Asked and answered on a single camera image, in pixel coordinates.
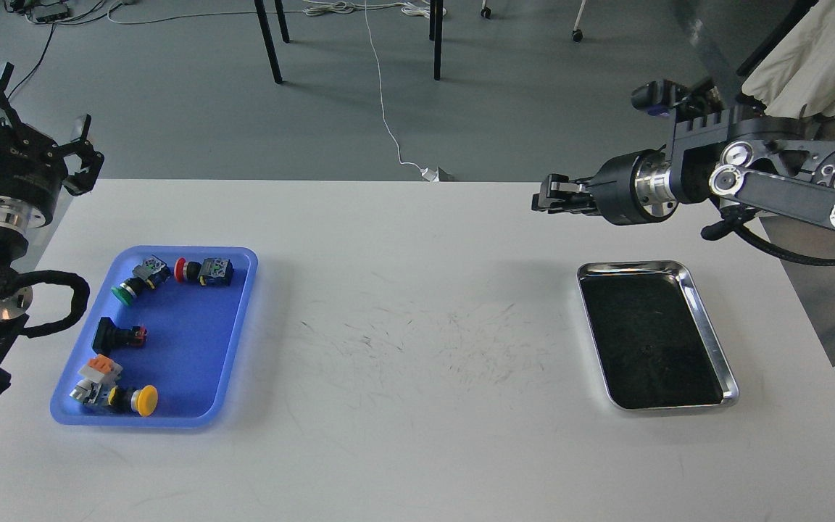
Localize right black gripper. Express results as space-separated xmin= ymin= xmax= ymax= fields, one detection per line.
xmin=531 ymin=151 xmax=668 ymax=225

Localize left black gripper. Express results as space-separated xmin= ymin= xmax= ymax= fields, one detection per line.
xmin=0 ymin=62 xmax=105 ymax=218

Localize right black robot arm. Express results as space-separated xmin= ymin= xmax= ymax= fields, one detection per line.
xmin=531 ymin=79 xmax=835 ymax=267

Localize black power strip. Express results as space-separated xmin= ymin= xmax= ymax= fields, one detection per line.
xmin=3 ymin=1 xmax=72 ymax=24

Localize white power adapter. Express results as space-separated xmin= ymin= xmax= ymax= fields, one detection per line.
xmin=421 ymin=167 xmax=455 ymax=183

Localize stainless steel tray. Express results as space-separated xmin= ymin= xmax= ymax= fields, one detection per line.
xmin=576 ymin=260 xmax=740 ymax=414

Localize black table leg right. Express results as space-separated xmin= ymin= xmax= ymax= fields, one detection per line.
xmin=428 ymin=0 xmax=445 ymax=80

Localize black table leg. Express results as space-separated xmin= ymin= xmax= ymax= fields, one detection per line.
xmin=253 ymin=0 xmax=291 ymax=85
xmin=428 ymin=0 xmax=445 ymax=80

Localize orange grey terminal block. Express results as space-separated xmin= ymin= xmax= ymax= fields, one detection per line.
xmin=78 ymin=354 xmax=123 ymax=386

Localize blue plastic tray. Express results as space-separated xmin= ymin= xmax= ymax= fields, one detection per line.
xmin=50 ymin=245 xmax=258 ymax=429

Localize black table leg left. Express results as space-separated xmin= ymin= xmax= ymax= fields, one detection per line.
xmin=253 ymin=0 xmax=291 ymax=85

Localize beige cloth on chair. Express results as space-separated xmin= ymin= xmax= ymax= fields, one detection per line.
xmin=740 ymin=1 xmax=835 ymax=118

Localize black cable on floor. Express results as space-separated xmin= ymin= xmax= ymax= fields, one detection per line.
xmin=4 ymin=22 xmax=59 ymax=102

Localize green push button switch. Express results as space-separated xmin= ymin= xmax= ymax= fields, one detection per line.
xmin=112 ymin=255 xmax=172 ymax=305

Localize black selector switch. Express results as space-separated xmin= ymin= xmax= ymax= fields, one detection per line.
xmin=91 ymin=317 xmax=148 ymax=356

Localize red push button switch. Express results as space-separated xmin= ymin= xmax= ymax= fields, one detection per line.
xmin=172 ymin=257 xmax=234 ymax=287

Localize yellow push button switch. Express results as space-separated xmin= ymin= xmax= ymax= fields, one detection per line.
xmin=70 ymin=382 xmax=159 ymax=417

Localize white cable on floor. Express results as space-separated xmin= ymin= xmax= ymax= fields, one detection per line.
xmin=305 ymin=0 xmax=447 ymax=175

